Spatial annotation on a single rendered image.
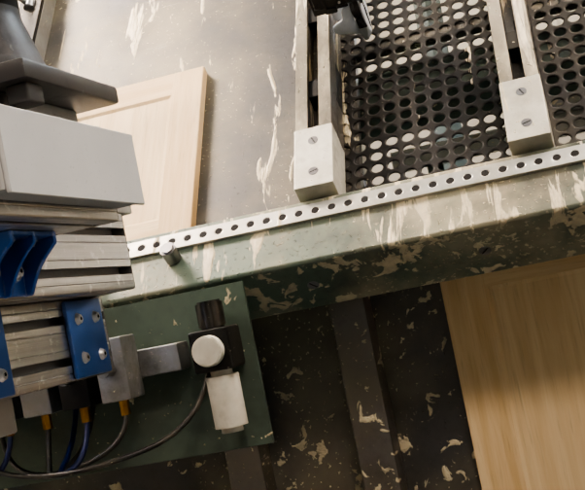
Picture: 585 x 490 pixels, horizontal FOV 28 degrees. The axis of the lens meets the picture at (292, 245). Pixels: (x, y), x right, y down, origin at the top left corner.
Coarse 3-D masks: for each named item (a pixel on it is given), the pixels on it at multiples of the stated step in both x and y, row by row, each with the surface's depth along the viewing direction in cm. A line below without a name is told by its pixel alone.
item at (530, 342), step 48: (480, 288) 189; (528, 288) 187; (576, 288) 185; (480, 336) 189; (528, 336) 187; (576, 336) 185; (480, 384) 189; (528, 384) 187; (576, 384) 185; (480, 432) 189; (528, 432) 187; (576, 432) 185; (480, 480) 189; (528, 480) 187; (576, 480) 185
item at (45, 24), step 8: (48, 0) 239; (48, 8) 239; (48, 16) 238; (40, 24) 233; (48, 24) 237; (40, 32) 233; (48, 32) 236; (40, 40) 232; (48, 40) 235; (40, 48) 231
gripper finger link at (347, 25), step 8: (344, 8) 195; (344, 16) 197; (352, 16) 196; (336, 24) 198; (344, 24) 198; (352, 24) 198; (368, 24) 199; (336, 32) 199; (344, 32) 199; (352, 32) 199; (360, 32) 199; (368, 32) 200
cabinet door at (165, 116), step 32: (128, 96) 213; (160, 96) 210; (192, 96) 207; (128, 128) 207; (160, 128) 205; (192, 128) 201; (160, 160) 199; (192, 160) 196; (160, 192) 194; (192, 192) 191; (128, 224) 192; (160, 224) 189; (192, 224) 188
